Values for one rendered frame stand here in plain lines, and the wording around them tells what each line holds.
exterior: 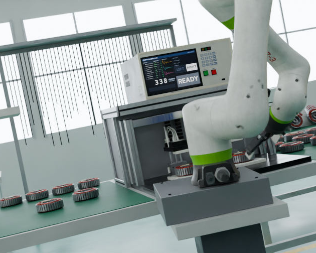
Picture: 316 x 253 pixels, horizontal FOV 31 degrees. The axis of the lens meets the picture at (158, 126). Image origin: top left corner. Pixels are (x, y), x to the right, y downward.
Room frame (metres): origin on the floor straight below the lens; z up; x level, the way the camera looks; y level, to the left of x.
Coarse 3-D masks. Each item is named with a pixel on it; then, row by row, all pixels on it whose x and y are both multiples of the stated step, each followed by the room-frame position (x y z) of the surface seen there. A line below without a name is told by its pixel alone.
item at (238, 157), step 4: (240, 152) 2.47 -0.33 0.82; (244, 152) 2.47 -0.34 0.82; (232, 156) 2.41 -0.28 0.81; (236, 156) 2.39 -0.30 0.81; (240, 156) 2.39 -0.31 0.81; (244, 156) 2.38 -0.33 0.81; (252, 156) 2.40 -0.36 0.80; (236, 160) 2.39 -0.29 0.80; (240, 160) 2.39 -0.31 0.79; (244, 160) 2.38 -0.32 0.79; (248, 160) 2.39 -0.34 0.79
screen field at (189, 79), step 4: (196, 72) 2.54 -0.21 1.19; (176, 76) 2.52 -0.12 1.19; (180, 76) 2.52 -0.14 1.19; (184, 76) 2.53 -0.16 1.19; (188, 76) 2.53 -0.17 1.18; (192, 76) 2.54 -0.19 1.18; (196, 76) 2.54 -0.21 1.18; (180, 80) 2.52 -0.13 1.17; (184, 80) 2.53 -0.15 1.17; (188, 80) 2.53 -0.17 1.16; (192, 80) 2.54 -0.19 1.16; (196, 80) 2.54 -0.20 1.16; (180, 84) 2.52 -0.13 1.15; (184, 84) 2.53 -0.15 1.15; (188, 84) 2.53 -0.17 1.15; (192, 84) 2.54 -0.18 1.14
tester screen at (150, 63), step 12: (144, 60) 2.49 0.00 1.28; (156, 60) 2.50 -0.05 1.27; (168, 60) 2.51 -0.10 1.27; (180, 60) 2.53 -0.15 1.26; (192, 60) 2.54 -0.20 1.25; (144, 72) 2.48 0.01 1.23; (156, 72) 2.50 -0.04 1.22; (168, 72) 2.51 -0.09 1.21; (192, 72) 2.54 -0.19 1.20; (168, 84) 2.51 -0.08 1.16
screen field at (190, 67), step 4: (188, 64) 2.54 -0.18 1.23; (192, 64) 2.54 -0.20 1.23; (196, 64) 2.55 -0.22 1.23; (176, 68) 2.52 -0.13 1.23; (180, 68) 2.53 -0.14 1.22; (184, 68) 2.53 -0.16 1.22; (188, 68) 2.54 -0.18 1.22; (192, 68) 2.54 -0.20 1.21; (196, 68) 2.54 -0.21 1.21; (176, 72) 2.52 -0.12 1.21; (180, 72) 2.53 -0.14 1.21
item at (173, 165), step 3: (177, 162) 2.51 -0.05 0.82; (180, 162) 2.50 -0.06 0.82; (183, 162) 2.50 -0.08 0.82; (186, 162) 2.50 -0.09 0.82; (168, 165) 2.52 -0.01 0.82; (171, 165) 2.48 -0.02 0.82; (174, 165) 2.49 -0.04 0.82; (177, 165) 2.49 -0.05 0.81; (180, 165) 2.49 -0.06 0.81; (171, 168) 2.48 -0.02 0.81; (174, 168) 2.49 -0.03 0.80; (171, 171) 2.49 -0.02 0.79; (174, 171) 2.49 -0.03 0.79; (171, 174) 2.50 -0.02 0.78; (174, 174) 2.49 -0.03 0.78
